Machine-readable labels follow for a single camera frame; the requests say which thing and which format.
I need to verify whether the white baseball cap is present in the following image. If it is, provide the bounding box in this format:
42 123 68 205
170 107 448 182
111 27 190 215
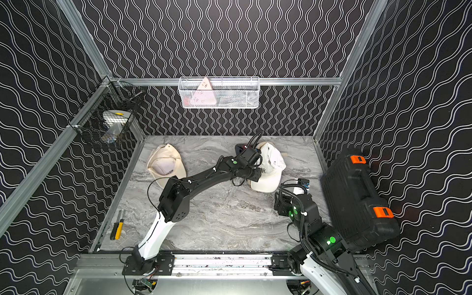
249 141 286 193

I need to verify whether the white wire wall basket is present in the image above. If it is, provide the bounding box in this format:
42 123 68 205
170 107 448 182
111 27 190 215
178 76 261 109

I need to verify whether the pink triangular card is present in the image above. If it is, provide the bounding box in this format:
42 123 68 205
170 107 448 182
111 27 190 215
189 77 217 107

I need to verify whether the red and black cap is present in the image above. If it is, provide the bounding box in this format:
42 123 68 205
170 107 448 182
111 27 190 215
235 144 257 157

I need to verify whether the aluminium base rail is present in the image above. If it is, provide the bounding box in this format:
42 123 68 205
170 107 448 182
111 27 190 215
122 251 302 280

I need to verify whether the white item in black basket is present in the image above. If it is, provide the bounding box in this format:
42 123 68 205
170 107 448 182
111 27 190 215
100 110 132 144

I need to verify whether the cream baseball cap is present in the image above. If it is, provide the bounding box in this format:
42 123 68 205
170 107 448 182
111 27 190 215
147 144 187 189

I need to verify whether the yellow black utility knife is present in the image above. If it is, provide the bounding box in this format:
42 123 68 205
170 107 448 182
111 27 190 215
109 210 125 240

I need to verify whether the black plastic tool case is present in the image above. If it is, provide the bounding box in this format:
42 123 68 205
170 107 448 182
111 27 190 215
321 149 400 251

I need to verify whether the black wire mesh basket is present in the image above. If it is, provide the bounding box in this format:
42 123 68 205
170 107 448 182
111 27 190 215
70 77 145 147

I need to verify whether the aluminium corner frame post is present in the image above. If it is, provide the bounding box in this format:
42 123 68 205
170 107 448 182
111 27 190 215
57 0 112 79

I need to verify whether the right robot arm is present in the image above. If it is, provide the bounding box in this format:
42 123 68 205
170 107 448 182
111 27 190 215
274 189 376 295

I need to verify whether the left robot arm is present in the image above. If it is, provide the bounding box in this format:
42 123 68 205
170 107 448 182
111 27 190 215
127 146 263 274

